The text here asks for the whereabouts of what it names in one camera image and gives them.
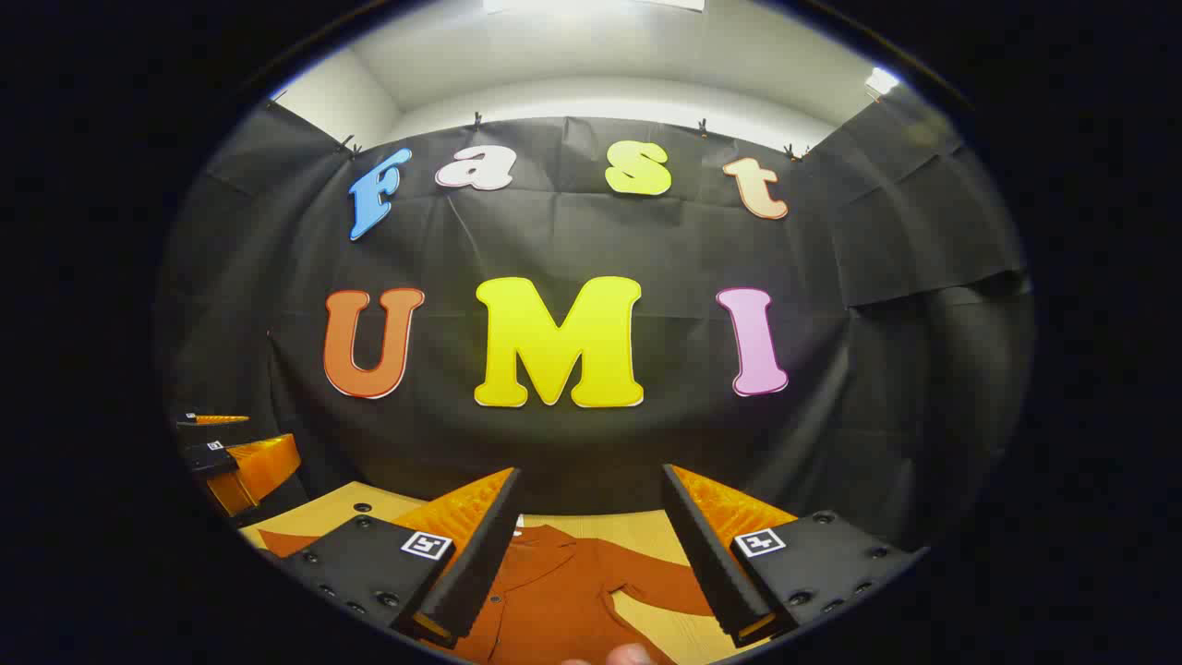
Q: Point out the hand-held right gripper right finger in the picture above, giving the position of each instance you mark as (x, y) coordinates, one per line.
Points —
(711, 573)

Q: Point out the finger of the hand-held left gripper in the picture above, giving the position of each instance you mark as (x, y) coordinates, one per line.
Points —
(217, 420)
(208, 459)

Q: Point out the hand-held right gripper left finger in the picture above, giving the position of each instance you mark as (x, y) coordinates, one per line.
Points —
(480, 573)

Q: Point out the rust orange button shirt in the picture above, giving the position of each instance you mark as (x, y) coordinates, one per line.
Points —
(563, 591)

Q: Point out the black backdrop cloth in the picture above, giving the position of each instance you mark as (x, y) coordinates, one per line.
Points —
(572, 231)

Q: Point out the ceiling light panel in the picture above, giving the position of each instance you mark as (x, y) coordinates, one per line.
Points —
(591, 4)
(882, 81)

